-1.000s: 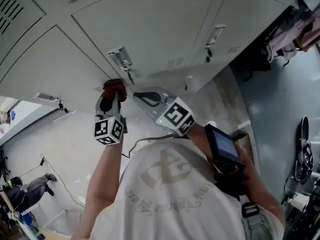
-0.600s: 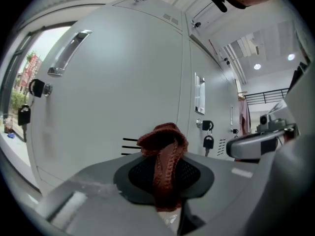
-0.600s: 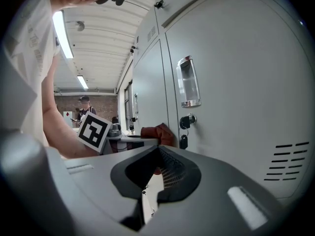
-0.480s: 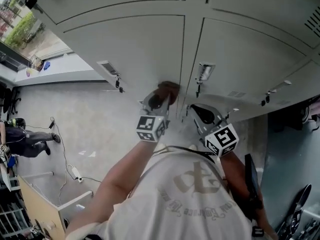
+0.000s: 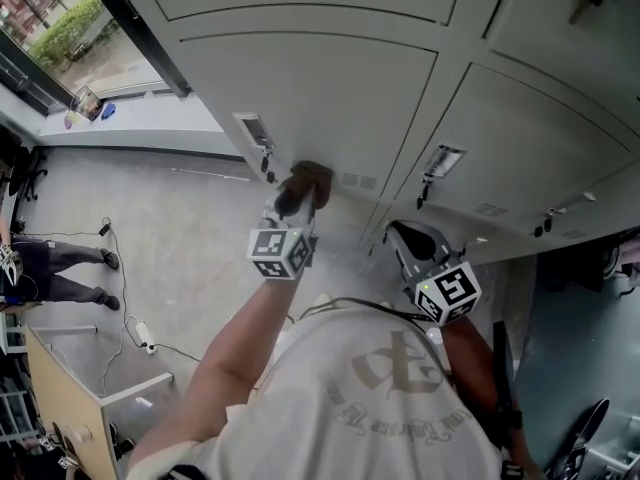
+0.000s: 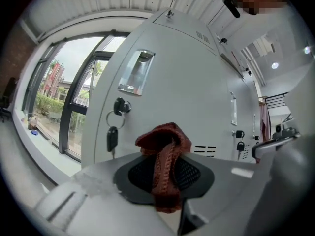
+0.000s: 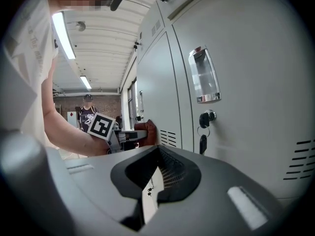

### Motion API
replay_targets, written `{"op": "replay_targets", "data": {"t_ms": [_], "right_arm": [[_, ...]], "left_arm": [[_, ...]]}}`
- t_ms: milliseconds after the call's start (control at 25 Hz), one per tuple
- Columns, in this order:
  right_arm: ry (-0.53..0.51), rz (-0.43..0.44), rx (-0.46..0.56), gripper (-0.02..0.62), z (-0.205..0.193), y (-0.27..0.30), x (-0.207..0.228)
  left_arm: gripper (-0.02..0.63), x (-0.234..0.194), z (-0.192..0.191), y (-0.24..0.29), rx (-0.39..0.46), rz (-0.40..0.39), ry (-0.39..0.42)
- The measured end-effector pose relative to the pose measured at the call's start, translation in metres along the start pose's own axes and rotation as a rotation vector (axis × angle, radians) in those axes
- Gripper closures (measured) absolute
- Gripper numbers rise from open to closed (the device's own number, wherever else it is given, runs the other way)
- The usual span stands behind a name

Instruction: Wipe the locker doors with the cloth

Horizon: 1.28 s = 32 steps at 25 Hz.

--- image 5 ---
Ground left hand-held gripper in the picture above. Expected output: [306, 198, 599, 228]
[247, 181, 320, 282]

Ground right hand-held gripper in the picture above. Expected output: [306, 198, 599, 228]
[383, 220, 484, 328]

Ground brown knitted cloth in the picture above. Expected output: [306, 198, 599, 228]
[277, 160, 333, 219]

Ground grey metal locker door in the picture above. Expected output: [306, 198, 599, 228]
[177, 30, 440, 202]

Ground grey metal locker cabinet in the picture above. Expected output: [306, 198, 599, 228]
[107, 0, 640, 264]

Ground person's left forearm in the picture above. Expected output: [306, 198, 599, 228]
[127, 275, 306, 469]

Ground person's right forearm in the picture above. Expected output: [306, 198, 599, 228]
[439, 315, 539, 480]

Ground black waist-mounted device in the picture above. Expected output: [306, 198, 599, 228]
[492, 320, 525, 452]

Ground black backpack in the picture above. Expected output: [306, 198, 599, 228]
[537, 247, 621, 294]

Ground grey window sill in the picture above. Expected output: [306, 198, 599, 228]
[34, 87, 251, 169]

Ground person's white printed t-shirt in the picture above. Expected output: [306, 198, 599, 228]
[127, 302, 506, 480]

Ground white power strip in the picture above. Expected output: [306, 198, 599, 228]
[134, 321, 159, 356]

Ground pink clothes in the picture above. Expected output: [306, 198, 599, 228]
[617, 232, 640, 289]

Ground clear cup with brown contents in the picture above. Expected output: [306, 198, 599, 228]
[72, 85, 104, 122]

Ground black skateboard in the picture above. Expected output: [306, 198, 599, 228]
[544, 397, 611, 480]

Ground black office chair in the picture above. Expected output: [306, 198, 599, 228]
[0, 127, 50, 204]

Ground green hedge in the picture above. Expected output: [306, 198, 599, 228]
[29, 0, 106, 72]

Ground light wooden table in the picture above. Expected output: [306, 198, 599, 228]
[23, 323, 175, 480]

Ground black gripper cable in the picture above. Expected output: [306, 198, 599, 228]
[297, 296, 429, 322]

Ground black power cable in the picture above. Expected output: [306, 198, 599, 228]
[97, 216, 151, 354]
[152, 342, 202, 365]

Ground black window frame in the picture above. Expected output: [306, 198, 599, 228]
[77, 0, 194, 100]

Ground white power cable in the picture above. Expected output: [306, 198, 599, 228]
[99, 315, 149, 399]

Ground grey metal frame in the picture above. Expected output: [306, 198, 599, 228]
[579, 412, 640, 480]

